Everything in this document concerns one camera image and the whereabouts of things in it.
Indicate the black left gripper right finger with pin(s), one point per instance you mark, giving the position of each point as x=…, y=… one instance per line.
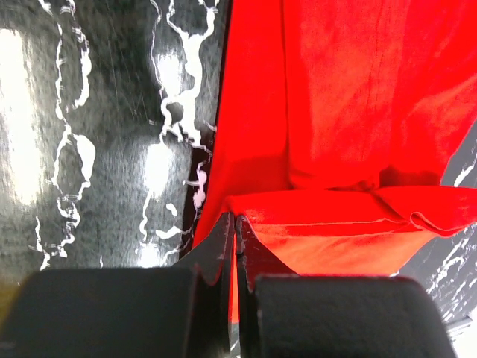
x=283, y=314

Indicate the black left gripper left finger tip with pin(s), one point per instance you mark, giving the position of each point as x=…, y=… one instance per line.
x=178, y=311

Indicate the red t-shirt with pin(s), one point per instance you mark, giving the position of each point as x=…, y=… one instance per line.
x=337, y=121

